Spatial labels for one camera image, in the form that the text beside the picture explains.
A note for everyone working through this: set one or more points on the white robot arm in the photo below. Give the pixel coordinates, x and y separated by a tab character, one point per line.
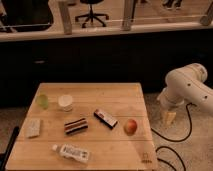
185	84

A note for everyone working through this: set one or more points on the wooden table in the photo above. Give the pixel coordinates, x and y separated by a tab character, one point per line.
110	149

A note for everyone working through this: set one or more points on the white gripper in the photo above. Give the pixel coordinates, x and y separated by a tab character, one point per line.
168	103

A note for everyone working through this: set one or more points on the striped brown white box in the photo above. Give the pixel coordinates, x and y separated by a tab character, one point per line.
75	126

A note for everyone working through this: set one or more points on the white paper cup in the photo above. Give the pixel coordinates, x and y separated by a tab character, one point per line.
65	102

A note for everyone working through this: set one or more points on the beige sponge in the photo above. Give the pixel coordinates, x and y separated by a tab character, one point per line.
33	128

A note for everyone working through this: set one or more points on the black red white box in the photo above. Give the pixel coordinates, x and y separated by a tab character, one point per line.
106	118

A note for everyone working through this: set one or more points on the black office chair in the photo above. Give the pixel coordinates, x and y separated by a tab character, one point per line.
91	15

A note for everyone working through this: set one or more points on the green plastic cup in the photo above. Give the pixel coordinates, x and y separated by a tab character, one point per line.
42	101

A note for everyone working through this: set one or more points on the red yellow apple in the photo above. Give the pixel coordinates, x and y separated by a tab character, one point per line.
130	127

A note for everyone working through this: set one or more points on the clear plastic bottle white label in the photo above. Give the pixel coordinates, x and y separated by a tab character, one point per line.
69	151

